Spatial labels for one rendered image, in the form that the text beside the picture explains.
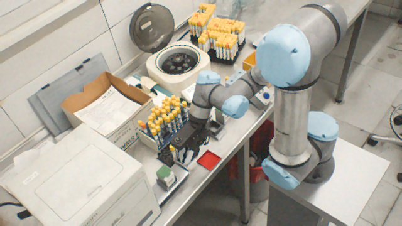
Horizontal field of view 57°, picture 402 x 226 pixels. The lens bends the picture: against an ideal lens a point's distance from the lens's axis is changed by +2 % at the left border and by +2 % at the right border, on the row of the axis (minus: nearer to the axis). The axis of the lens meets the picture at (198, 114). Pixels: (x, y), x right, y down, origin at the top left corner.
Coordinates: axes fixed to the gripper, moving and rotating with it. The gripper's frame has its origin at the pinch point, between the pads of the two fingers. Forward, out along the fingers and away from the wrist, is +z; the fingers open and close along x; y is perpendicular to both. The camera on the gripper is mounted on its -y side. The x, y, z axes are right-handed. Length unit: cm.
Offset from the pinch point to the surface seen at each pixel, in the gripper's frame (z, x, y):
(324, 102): 10, 4, 168
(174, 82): -18.4, 26.6, 19.0
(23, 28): -32, 57, -28
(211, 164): -0.4, -5.9, 9.7
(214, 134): -7.7, 0.7, 17.3
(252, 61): -30, 11, 52
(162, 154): 2.0, 10.7, 1.1
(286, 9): -50, 23, 97
